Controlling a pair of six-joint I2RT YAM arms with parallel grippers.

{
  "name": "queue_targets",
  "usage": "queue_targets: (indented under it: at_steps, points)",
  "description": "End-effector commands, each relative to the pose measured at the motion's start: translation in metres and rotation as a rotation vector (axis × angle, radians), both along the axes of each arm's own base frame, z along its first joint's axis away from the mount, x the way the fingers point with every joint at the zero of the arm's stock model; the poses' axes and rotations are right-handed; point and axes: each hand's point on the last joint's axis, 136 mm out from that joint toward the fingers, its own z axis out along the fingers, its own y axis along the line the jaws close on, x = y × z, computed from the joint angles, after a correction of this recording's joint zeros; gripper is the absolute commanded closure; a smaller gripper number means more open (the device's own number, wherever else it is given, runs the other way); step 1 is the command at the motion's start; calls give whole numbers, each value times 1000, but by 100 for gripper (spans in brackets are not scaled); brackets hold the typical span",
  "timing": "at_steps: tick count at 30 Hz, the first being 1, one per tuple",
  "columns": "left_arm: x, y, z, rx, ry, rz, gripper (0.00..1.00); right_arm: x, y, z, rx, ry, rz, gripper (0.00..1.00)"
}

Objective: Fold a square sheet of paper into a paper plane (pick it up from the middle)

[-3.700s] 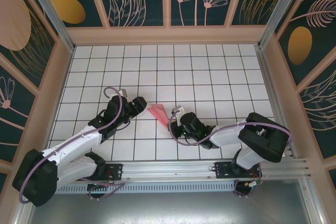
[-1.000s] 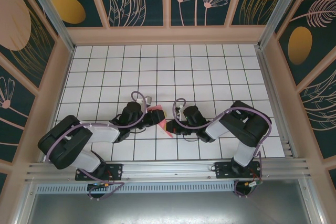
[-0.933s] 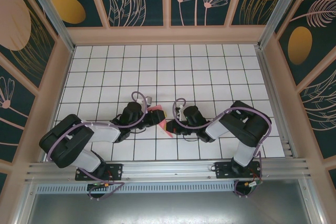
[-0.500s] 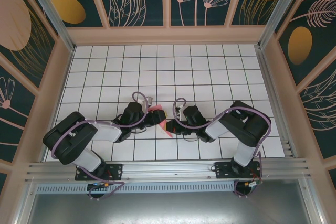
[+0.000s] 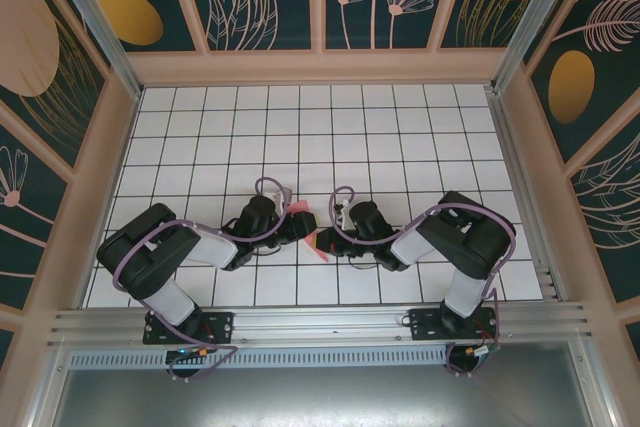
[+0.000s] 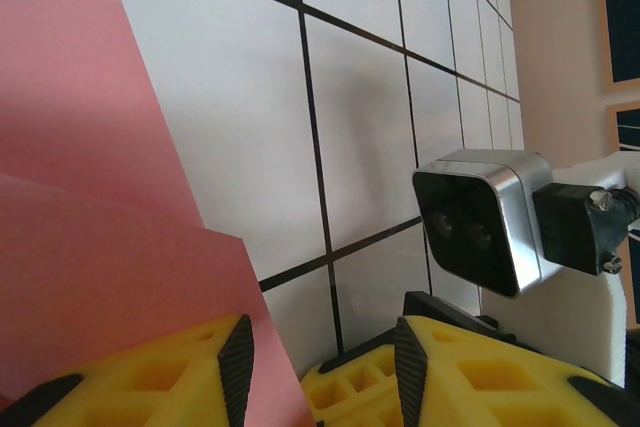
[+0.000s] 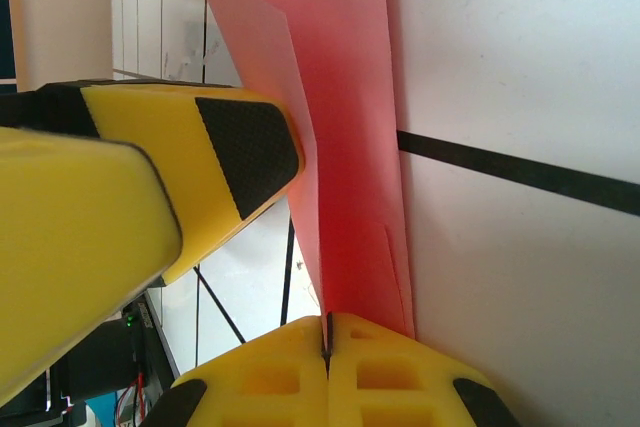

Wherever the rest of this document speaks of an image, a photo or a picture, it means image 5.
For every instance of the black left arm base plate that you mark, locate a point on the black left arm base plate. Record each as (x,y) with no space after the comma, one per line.
(222,324)

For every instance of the grey metal sheet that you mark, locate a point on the grey metal sheet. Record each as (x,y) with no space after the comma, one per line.
(325,397)

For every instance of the aluminium corner post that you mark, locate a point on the aluminium corner post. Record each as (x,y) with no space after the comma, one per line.
(100,27)
(535,12)

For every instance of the small circuit board with connector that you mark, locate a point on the small circuit board with connector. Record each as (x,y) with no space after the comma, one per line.
(192,352)
(482,350)

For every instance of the aluminium side rail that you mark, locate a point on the aluminium side rail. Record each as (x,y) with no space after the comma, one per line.
(510,147)

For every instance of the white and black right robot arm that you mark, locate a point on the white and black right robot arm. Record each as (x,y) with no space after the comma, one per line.
(410,249)

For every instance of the long aluminium base rail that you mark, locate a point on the long aluminium base rail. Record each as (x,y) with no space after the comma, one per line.
(325,322)

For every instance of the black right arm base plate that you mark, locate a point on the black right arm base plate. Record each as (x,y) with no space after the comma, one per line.
(425,322)

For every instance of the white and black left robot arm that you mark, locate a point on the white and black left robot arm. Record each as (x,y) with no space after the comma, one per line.
(215,252)

